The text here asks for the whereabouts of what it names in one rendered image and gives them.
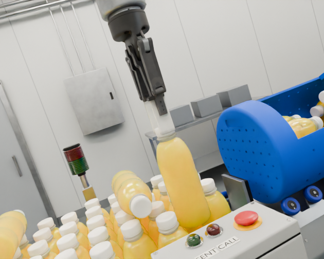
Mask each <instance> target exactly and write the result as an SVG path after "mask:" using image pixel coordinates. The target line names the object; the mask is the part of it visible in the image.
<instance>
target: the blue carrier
mask: <svg viewBox="0 0 324 259"><path fill-rule="evenodd" d="M322 91H324V73H322V74H321V75H320V76H319V77H317V78H314V79H311V80H309V81H306V82H304V83H301V84H298V85H296V86H293V87H291V88H288V89H285V90H283V91H280V92H278V93H275V94H273V95H270V96H268V97H265V98H262V99H260V100H257V101H254V100H250V101H245V102H243V103H240V104H237V105H235V106H232V107H230V108H227V109H226V110H224V111H223V112H222V113H221V115H220V117H219V119H218V122H217V142H218V147H219V150H220V154H221V156H222V159H223V161H224V164H225V166H226V168H227V169H228V171H229V173H230V175H233V176H236V177H239V178H242V179H245V180H247V181H248V183H249V187H250V190H251V193H252V196H253V199H255V200H257V201H259V202H261V203H264V204H275V203H277V202H279V201H281V200H283V199H284V198H286V197H289V196H291V195H292V194H294V193H296V192H298V191H300V190H302V189H304V188H305V187H306V186H309V185H311V184H313V183H315V182H317V181H319V180H321V179H322V178H324V127H323V128H321V129H318V130H316V131H314V132H312V133H310V134H308V135H306V136H303V137H301V138H299V139H298V138H297V136H296V134H295V132H294V131H293V129H292V128H291V126H290V125H289V124H288V122H287V121H286V120H285V119H284V118H283V116H289V117H290V116H293V115H299V116H300V117H302V118H307V119H308V118H312V116H311V114H310V109H311V108H312V107H314V106H316V105H317V103H318V102H319V101H320V99H319V94H320V92H322Z"/></svg>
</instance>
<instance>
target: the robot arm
mask: <svg viewBox="0 0 324 259"><path fill-rule="evenodd" d="M96 3H97V6H98V9H99V12H100V15H101V17H102V19H103V20H104V21H105V22H108V26H109V29H110V32H111V35H112V38H113V40H114V41H115V42H124V43H125V47H126V50H125V54H126V58H125V61H126V63H127V65H128V67H129V69H130V72H131V75H132V78H133V80H134V83H135V86H136V89H137V92H138V95H139V98H140V100H141V101H143V102H144V105H145V108H146V111H147V114H148V117H149V120H150V123H151V126H152V129H153V132H154V134H156V133H155V129H156V128H157V127H158V129H159V132H160V134H161V135H164V134H166V133H169V132H172V131H174V130H175V127H174V124H173V121H172V118H171V115H170V112H169V109H168V106H167V103H166V100H165V97H164V93H165V92H166V91H167V90H166V87H165V84H164V80H163V77H162V74H161V71H160V67H159V64H158V61H157V58H156V54H155V51H154V46H153V40H152V38H151V37H150V38H145V36H144V34H146V33H147V32H148V31H149V29H150V25H149V22H148V19H147V16H146V13H145V11H144V9H145V8H146V5H147V4H146V1H145V0H96Z"/></svg>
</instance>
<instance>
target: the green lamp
mask: <svg viewBox="0 0 324 259"><path fill-rule="evenodd" d="M200 241H201V238H200V236H199V235H198V234H196V233H192V234H190V235H189V236H188V237H187V239H186V242H187V245H189V246H194V245H197V244H198V243H200Z"/></svg>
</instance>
